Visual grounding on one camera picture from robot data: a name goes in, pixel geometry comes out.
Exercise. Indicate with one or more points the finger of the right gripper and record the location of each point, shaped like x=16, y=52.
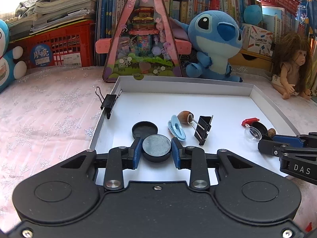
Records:
x=303, y=144

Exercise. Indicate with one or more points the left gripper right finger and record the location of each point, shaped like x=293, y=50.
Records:
x=194, y=159

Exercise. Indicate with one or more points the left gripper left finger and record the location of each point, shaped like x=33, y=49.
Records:
x=119, y=159

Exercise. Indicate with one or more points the brown walnut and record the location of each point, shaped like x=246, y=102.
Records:
x=185, y=117
x=271, y=132

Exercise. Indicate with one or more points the clear plastic dome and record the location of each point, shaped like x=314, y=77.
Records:
x=252, y=134

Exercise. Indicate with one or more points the black binder clip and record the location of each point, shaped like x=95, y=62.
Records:
x=107, y=102
x=201, y=127

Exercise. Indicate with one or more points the light blue plastic clip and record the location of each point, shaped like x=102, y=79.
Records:
x=176, y=129

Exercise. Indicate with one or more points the black round puck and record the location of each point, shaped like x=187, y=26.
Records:
x=156, y=148

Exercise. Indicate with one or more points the black round lid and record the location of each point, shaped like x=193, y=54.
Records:
x=142, y=129
x=260, y=127

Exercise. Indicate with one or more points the black round open lid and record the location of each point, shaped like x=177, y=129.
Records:
x=142, y=129

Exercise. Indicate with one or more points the red crayon in tray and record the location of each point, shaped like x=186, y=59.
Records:
x=249, y=121

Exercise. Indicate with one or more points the brown walnut in tray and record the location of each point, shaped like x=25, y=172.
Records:
x=185, y=117

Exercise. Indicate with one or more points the white cardboard tray box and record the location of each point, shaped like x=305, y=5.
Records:
x=158, y=99

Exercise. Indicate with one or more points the black binder clip on edge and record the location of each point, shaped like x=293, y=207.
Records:
x=107, y=102

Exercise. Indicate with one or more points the brown haired doll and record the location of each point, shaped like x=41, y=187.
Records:
x=291, y=66

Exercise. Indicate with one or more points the wooden drawer shelf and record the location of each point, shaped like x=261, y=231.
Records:
x=251, y=59

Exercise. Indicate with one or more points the white pencil print box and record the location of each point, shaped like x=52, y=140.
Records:
x=256, y=39

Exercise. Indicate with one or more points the pink triangular toy house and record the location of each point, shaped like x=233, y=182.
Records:
x=143, y=43

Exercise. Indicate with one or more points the red plastic crate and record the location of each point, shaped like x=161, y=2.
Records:
x=68, y=45

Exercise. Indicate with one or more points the row of shelf books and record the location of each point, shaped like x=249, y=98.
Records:
x=234, y=8

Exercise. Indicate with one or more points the blue Stitch plush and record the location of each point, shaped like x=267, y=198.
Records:
x=216, y=37

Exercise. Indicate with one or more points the blue white plush toy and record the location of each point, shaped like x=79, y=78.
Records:
x=252, y=14

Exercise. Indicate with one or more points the Doraemon plush toy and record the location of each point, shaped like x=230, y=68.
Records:
x=10, y=70

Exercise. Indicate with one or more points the stack of books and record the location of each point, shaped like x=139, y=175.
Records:
x=33, y=16

